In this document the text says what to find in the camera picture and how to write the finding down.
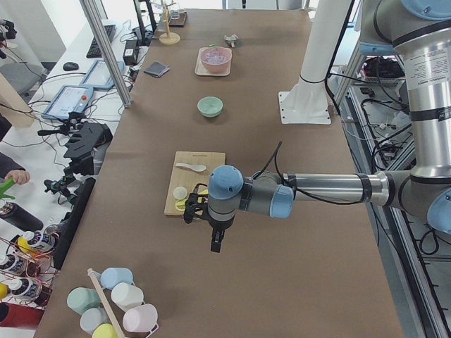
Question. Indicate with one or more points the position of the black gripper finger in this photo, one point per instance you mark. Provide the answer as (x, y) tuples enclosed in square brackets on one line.
[(216, 244)]

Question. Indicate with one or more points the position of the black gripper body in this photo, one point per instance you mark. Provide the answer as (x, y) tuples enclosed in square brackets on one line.
[(218, 225)]

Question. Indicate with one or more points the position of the white ceramic spoon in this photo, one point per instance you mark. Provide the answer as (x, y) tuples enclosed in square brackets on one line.
[(195, 168)]

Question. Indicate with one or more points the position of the mint green bowl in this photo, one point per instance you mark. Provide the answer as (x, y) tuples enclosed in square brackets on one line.
[(210, 106)]

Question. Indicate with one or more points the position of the pink bowl of ice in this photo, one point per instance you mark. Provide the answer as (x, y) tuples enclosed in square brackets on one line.
[(216, 59)]

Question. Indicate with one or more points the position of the metal ice scoop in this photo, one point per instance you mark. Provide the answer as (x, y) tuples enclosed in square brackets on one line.
[(231, 40)]

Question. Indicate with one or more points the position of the lemon slice stack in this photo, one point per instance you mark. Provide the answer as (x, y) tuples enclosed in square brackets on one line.
[(180, 205)]

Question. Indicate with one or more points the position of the wooden cutting board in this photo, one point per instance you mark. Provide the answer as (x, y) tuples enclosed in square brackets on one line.
[(183, 180)]

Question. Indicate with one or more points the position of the pastel cup rack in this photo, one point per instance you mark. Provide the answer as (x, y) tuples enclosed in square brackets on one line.
[(114, 306)]

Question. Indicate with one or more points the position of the cream plastic tray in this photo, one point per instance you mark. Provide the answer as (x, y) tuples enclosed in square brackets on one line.
[(200, 70)]

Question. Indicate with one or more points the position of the grey folded cloth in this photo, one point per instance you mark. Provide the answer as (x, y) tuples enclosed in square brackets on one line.
[(157, 69)]

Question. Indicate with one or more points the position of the blue teach pendant far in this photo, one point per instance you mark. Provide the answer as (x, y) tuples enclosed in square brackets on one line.
[(98, 76)]

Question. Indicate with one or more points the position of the blue teach pendant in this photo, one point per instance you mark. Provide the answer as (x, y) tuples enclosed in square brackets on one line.
[(98, 76), (69, 99)]

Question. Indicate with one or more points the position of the wooden cup tree stand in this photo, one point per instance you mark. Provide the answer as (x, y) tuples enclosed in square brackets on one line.
[(164, 33)]

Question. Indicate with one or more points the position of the blue teach pendant near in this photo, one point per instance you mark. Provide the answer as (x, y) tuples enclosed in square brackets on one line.
[(69, 99)]

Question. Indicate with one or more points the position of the seated person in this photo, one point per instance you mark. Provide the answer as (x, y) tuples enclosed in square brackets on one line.
[(9, 168)]

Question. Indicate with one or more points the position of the black computer mouse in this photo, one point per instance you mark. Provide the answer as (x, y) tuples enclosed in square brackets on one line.
[(70, 66)]

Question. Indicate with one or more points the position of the aluminium frame post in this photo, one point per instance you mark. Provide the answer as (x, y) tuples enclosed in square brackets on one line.
[(93, 17)]

